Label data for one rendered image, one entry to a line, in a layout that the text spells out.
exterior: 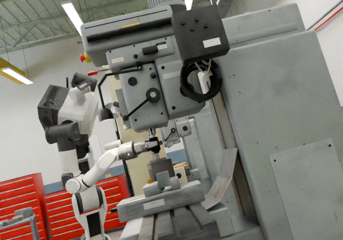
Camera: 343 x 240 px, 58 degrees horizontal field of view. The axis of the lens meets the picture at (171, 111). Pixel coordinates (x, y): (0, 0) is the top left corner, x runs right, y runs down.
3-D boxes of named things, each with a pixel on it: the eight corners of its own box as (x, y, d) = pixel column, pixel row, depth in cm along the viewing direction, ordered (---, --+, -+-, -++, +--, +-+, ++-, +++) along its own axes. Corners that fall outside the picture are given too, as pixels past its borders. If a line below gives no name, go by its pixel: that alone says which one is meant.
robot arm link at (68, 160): (59, 195, 160) (52, 153, 159) (71, 188, 173) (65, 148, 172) (79, 193, 158) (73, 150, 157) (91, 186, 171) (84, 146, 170)
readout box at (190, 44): (184, 59, 124) (171, 11, 127) (182, 65, 133) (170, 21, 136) (231, 48, 125) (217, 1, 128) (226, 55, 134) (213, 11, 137)
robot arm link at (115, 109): (123, 122, 218) (107, 118, 214) (125, 111, 225) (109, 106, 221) (129, 113, 210) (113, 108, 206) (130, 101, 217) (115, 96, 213)
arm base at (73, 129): (48, 150, 163) (42, 132, 159) (56, 139, 175) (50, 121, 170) (76, 146, 162) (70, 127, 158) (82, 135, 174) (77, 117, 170)
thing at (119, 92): (124, 129, 155) (115, 89, 157) (125, 129, 159) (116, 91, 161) (131, 127, 155) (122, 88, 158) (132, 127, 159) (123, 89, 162)
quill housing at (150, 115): (131, 132, 146) (116, 68, 150) (135, 134, 167) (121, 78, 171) (170, 121, 148) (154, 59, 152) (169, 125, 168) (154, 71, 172)
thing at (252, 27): (157, 72, 150) (147, 34, 153) (157, 83, 173) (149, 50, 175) (310, 36, 156) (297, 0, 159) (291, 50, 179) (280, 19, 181)
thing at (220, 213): (124, 266, 131) (118, 238, 132) (131, 243, 165) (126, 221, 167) (236, 234, 135) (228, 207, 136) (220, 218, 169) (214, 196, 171)
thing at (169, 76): (169, 115, 146) (155, 64, 150) (167, 121, 170) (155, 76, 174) (207, 105, 148) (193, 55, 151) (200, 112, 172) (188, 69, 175)
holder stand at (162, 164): (158, 196, 171) (150, 161, 173) (153, 193, 192) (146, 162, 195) (179, 190, 173) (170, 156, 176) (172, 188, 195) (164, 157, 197)
